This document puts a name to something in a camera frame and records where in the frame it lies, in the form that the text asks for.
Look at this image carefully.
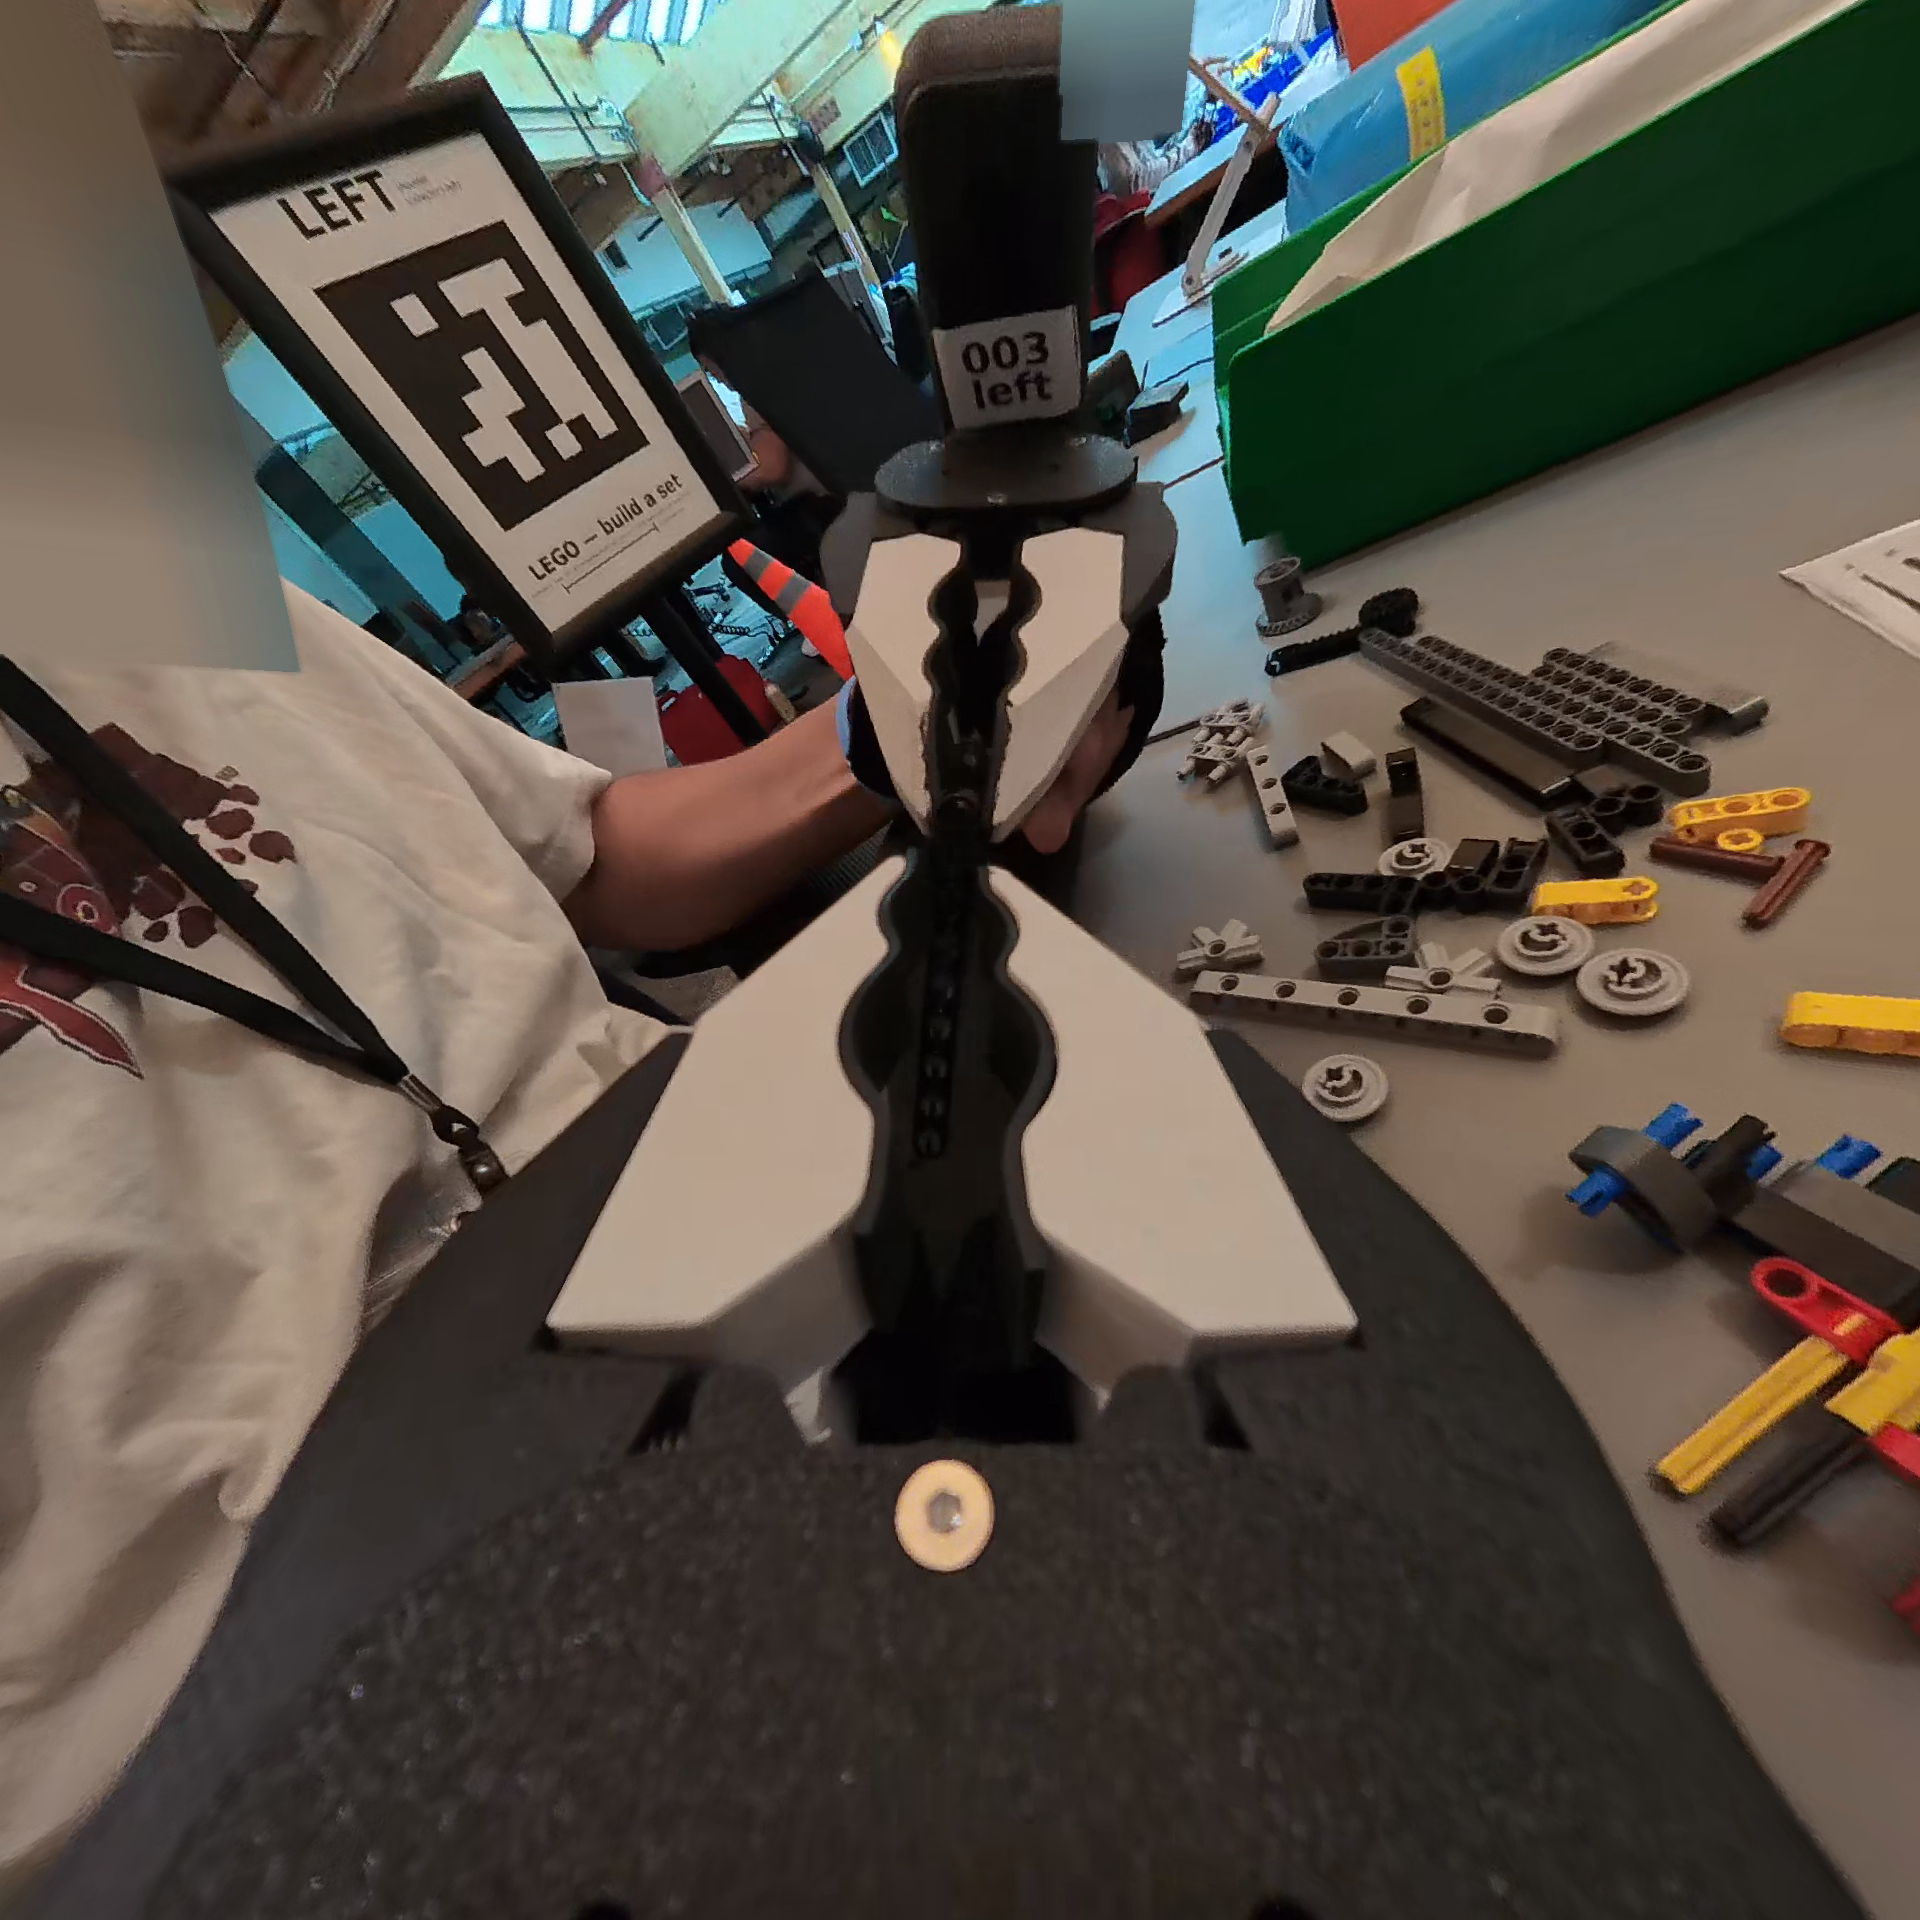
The white paper bag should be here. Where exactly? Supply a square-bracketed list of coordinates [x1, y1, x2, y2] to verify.
[1264, 0, 1871, 336]

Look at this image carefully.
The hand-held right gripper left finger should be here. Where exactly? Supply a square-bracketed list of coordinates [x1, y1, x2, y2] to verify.
[546, 858, 921, 1446]

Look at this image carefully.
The person's left forearm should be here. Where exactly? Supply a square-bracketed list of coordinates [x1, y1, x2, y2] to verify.
[562, 703, 902, 959]

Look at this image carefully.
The open lego instruction booklet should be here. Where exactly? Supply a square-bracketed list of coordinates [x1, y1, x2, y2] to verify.
[1781, 518, 1920, 666]

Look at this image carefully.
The black lanyard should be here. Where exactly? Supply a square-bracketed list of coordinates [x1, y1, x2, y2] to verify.
[0, 652, 510, 1199]

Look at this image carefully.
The person in white shirt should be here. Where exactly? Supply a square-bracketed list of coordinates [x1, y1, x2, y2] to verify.
[0, 577, 709, 1914]

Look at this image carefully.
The black framed marker sign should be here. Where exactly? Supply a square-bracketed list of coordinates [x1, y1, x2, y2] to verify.
[163, 72, 757, 666]

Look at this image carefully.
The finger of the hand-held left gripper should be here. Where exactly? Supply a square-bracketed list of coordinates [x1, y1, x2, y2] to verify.
[844, 535, 963, 832]
[979, 529, 1140, 847]

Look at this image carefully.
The multicoloured lego chassis assembly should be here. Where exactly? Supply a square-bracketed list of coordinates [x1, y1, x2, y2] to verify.
[1564, 1102, 1920, 1620]

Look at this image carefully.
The green plastic bin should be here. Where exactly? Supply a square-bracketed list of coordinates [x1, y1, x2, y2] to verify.
[1208, 0, 1920, 572]

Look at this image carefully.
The orange safety cone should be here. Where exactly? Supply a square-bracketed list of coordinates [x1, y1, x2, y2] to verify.
[724, 537, 861, 680]

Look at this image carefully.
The person's left hand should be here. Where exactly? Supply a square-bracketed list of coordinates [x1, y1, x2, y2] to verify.
[1033, 693, 1151, 861]

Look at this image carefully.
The blue wrapped roll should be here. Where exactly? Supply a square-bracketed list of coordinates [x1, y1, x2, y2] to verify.
[1275, 0, 1674, 241]

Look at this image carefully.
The spread of large lego parts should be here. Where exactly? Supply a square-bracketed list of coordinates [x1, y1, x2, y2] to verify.
[1174, 555, 1920, 1130]

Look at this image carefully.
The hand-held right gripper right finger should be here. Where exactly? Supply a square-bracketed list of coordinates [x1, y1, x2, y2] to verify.
[987, 871, 1363, 1417]

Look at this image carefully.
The black lego beam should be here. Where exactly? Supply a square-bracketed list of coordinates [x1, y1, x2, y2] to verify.
[901, 704, 985, 1170]

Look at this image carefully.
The black office chair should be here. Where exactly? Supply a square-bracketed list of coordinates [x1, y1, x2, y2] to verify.
[687, 267, 937, 501]

